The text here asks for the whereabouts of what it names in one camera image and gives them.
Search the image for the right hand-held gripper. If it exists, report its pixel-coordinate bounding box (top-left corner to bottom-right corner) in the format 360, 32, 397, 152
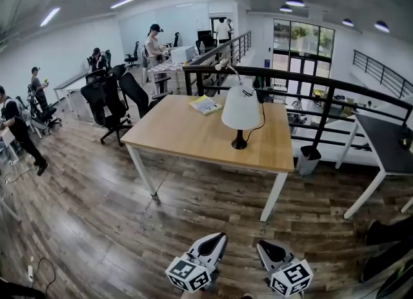
256, 240, 314, 297

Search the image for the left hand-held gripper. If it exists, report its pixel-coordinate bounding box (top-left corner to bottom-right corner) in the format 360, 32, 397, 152
165, 232, 229, 294

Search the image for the white shade table lamp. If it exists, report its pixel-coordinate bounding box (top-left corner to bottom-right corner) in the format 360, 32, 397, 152
221, 85, 263, 150

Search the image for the silver gooseneck clip lamp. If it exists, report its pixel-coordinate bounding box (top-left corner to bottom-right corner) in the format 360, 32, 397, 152
215, 59, 244, 87

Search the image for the grey waste bin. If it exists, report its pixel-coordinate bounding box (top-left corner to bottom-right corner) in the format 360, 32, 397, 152
296, 145, 322, 176

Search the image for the wooden table with white legs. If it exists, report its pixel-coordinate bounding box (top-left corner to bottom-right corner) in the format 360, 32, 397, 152
121, 94, 296, 223

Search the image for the black bag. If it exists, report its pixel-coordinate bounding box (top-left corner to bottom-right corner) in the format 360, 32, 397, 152
359, 219, 413, 299

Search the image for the yellow booklet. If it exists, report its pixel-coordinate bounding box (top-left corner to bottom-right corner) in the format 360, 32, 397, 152
188, 94, 225, 116

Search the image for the black top white leg table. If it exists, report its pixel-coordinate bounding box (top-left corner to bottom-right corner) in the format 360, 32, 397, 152
335, 113, 413, 220

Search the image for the black metal railing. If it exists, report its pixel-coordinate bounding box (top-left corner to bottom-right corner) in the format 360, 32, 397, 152
182, 65, 413, 155

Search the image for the table with patterned cloth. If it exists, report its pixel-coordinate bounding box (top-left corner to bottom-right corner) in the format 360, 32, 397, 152
147, 59, 182, 92

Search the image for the white box appliance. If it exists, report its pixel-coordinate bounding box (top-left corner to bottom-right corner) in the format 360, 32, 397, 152
169, 45, 196, 64

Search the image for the black stair railing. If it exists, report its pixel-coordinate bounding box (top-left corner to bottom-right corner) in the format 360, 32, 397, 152
186, 30, 252, 67

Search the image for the black computer monitor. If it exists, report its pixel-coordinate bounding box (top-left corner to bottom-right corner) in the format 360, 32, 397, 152
197, 30, 214, 47

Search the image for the black balcony railing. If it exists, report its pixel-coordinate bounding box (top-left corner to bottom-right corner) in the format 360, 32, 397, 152
352, 49, 413, 99

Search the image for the large black framed window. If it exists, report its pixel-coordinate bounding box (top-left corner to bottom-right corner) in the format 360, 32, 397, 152
272, 17, 336, 98

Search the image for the white desk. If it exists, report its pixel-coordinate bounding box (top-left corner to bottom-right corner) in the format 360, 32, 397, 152
52, 70, 90, 118

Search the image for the ceiling tube light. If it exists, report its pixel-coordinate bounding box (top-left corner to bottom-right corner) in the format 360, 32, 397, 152
39, 7, 61, 28
110, 0, 137, 10

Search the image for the black lamp power cable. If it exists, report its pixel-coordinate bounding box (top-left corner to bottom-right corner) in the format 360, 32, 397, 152
241, 88, 267, 144

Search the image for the black floor cable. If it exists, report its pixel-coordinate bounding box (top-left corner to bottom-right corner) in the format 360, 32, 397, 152
33, 256, 57, 293

